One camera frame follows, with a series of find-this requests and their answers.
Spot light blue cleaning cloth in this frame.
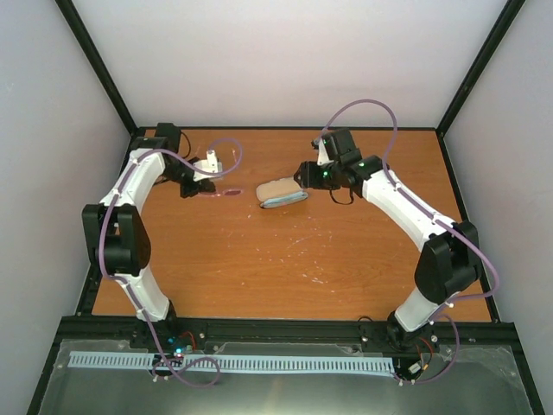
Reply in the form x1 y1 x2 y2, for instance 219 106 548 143
260 191 308 209

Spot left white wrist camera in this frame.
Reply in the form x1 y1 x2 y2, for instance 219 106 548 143
192 150 223 182

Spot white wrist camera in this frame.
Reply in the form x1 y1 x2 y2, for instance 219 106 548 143
192 150 223 182
312 137 331 166

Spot plaid brown glasses case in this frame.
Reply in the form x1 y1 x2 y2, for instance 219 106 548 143
256 176 306 206

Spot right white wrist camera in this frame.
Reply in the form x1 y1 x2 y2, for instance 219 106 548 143
312 137 331 166

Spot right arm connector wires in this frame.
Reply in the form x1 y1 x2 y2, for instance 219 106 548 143
405 336 435 377

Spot light blue slotted cable duct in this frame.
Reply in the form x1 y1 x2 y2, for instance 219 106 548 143
67 351 395 377

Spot black aluminium mounting rail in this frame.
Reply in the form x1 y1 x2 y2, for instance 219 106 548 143
55 316 518 351

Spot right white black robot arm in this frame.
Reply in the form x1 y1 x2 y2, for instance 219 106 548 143
293 130 482 350

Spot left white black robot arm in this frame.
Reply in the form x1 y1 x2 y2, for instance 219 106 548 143
81 123 222 348

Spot black enclosure frame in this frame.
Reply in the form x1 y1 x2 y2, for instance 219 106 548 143
25 0 546 415

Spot pink transparent sunglasses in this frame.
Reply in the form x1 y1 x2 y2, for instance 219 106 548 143
201 176 243 198

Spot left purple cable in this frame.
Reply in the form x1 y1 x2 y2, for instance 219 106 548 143
98 137 244 388

